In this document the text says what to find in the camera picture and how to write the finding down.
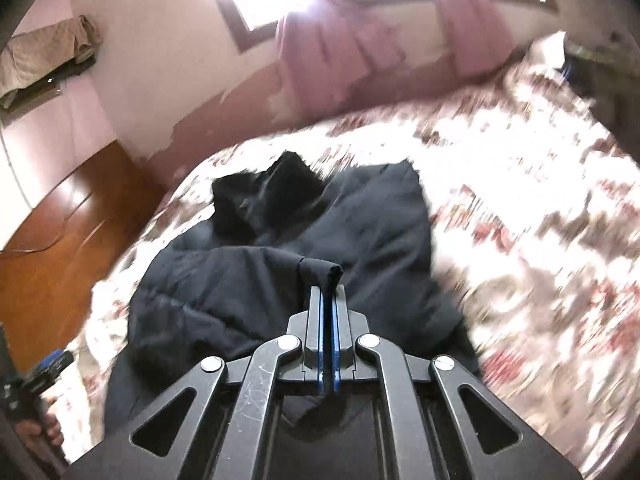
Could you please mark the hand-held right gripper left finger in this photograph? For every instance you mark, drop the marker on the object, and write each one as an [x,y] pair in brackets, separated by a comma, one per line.
[322,332]

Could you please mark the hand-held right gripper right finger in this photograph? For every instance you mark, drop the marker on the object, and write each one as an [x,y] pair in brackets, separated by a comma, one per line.
[336,332]

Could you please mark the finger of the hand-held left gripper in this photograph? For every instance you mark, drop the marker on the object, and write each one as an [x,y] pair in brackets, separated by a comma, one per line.
[52,367]

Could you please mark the black jacket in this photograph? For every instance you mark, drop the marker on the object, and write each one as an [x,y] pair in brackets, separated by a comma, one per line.
[300,220]

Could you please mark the person's left hand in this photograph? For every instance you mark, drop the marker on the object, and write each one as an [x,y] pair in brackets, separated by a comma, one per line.
[52,430]

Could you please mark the wooden headboard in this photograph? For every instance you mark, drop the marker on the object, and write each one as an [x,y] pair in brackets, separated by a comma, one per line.
[60,260]

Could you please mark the floral bedspread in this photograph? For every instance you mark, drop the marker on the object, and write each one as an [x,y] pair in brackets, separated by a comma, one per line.
[500,185]

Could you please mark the pink curtain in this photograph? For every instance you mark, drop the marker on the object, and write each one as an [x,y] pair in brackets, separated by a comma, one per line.
[325,50]
[470,25]

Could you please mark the dark side table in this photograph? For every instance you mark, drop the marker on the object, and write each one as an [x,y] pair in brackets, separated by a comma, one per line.
[600,95]

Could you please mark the cloth-covered wall unit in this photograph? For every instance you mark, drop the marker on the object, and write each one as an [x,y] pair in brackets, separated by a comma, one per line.
[45,50]

